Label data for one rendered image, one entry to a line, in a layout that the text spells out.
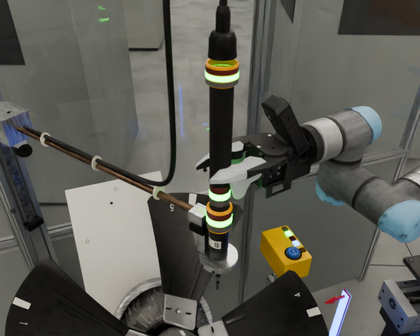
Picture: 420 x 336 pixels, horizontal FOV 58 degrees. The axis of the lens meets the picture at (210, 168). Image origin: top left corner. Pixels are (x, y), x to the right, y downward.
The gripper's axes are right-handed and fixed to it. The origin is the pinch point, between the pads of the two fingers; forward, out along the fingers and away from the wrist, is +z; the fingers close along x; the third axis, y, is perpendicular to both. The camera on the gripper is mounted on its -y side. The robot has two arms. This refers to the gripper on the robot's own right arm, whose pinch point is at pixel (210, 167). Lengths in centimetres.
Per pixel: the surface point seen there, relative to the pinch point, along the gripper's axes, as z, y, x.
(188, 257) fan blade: -1.1, 31.0, 11.4
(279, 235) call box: -43, 59, 26
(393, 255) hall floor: -177, 167, 50
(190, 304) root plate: 1.9, 38.4, 5.3
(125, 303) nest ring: 12, 51, 22
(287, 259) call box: -38, 59, 17
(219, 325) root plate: -4.1, 47.5, 2.8
